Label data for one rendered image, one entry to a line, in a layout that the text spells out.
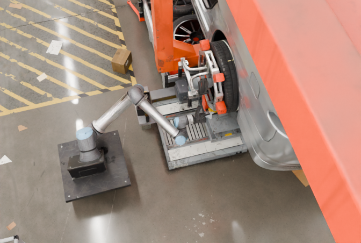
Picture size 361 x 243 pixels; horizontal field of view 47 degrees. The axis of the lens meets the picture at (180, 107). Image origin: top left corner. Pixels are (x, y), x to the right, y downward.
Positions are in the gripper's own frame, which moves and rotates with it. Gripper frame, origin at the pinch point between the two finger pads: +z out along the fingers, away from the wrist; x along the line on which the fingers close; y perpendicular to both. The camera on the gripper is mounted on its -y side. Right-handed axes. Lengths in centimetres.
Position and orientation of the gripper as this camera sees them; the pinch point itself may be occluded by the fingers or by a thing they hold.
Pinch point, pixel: (213, 112)
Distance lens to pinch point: 389.3
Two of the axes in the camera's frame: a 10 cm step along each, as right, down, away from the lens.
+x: 1.8, 1.9, -9.6
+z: 9.7, -2.1, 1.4
